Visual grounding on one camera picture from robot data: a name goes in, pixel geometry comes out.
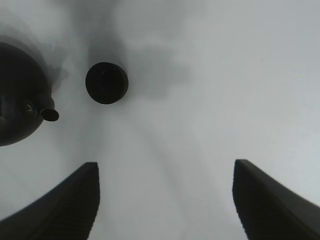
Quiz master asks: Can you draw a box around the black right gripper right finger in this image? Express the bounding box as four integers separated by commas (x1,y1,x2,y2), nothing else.
232,159,320,240

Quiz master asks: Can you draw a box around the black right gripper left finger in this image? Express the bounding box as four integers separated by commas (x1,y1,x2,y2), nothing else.
0,162,100,240

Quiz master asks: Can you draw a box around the black round kettle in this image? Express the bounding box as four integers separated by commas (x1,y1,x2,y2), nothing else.
0,42,60,147

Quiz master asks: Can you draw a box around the small black teacup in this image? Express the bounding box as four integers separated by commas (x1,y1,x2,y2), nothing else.
85,62,129,105

